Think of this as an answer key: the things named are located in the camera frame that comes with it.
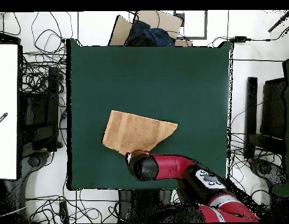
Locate dark blue garment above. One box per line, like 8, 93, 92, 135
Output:
125, 20, 175, 47

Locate black stand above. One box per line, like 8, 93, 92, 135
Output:
244, 76, 288, 187
18, 66, 64, 169

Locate white board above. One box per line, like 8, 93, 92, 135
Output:
0, 43, 19, 180

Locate tan terry towel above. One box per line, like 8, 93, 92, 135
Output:
101, 110, 178, 156

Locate black rod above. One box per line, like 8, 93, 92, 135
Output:
267, 10, 289, 33

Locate black power strip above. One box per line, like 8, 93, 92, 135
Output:
59, 201, 70, 223

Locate tangled black cables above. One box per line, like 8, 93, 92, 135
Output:
25, 188, 117, 223
18, 11, 74, 94

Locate black power adapter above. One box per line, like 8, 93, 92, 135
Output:
234, 35, 252, 43

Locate dark green table cloth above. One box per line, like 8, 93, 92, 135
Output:
66, 38, 232, 191

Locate black rectangular frame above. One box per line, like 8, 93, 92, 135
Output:
173, 10, 208, 40

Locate brown cardboard sheet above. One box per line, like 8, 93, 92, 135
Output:
135, 10, 184, 41
108, 15, 134, 47

